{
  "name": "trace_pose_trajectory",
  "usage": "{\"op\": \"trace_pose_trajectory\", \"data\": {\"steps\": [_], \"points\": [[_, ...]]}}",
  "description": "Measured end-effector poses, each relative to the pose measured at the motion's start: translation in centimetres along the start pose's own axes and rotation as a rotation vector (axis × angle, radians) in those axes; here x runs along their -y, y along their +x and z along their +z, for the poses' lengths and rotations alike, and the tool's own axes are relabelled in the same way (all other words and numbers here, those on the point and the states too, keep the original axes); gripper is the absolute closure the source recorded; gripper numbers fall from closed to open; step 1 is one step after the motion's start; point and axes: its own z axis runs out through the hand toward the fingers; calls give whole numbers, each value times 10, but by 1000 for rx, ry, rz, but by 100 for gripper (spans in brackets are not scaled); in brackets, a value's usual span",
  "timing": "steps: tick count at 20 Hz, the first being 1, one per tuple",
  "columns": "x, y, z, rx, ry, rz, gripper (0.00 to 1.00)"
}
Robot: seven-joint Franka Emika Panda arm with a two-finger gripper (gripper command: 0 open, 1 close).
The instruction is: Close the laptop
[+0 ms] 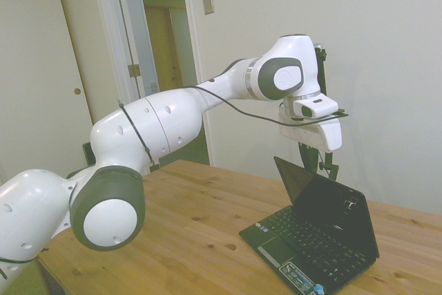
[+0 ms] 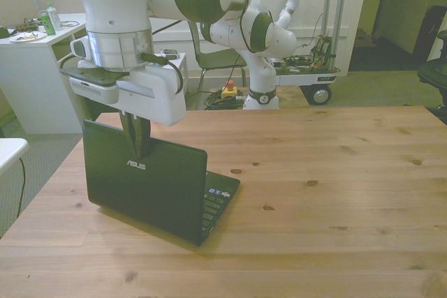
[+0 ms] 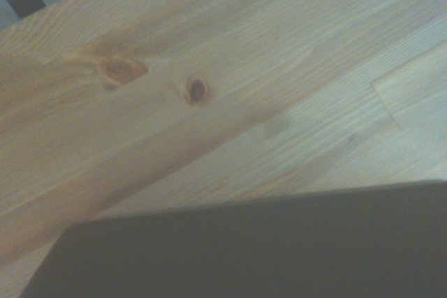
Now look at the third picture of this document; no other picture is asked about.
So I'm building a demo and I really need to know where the black laptop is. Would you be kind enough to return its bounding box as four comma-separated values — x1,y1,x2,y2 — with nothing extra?
19,179,447,298

